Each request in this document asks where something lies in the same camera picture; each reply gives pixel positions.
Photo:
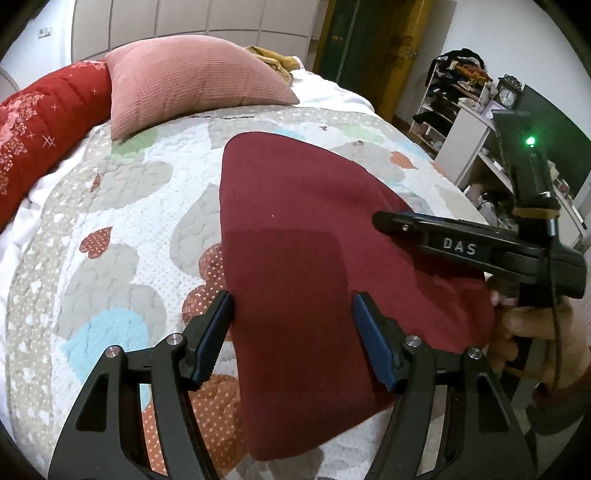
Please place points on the heart print bedspread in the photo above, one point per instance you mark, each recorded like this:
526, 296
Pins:
129, 221

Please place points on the white bed sheet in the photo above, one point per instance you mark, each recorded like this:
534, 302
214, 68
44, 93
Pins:
332, 94

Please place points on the dark red garment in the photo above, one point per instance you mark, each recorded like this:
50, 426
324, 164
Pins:
295, 230

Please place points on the dark green board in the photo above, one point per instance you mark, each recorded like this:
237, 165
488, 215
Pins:
563, 134

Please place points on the grey round headboard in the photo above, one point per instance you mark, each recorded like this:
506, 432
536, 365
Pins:
7, 83

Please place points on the dark green door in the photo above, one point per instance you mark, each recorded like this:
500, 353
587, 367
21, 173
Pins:
364, 50

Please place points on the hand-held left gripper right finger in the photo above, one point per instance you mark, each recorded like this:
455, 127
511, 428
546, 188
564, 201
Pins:
374, 341

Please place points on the pink ribbed pillow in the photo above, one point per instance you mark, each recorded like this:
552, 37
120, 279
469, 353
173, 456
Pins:
194, 83

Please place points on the white clothes rack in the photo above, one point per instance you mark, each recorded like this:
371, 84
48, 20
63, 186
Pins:
448, 97

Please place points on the white wardrobe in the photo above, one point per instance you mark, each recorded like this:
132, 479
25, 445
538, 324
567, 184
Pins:
198, 23

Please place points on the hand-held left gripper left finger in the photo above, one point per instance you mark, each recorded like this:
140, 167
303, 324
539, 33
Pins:
217, 332

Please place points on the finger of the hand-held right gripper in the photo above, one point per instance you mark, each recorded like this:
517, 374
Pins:
397, 225

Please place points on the white desk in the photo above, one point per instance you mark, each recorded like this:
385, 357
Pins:
471, 138

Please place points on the person's right hand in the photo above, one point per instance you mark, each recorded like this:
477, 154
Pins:
540, 332

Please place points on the red patterned quilt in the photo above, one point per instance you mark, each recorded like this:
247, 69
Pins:
41, 124

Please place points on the black table clock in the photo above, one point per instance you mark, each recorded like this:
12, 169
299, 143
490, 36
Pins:
508, 94

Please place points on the yellow cloth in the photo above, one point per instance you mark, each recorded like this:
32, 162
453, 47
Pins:
277, 62

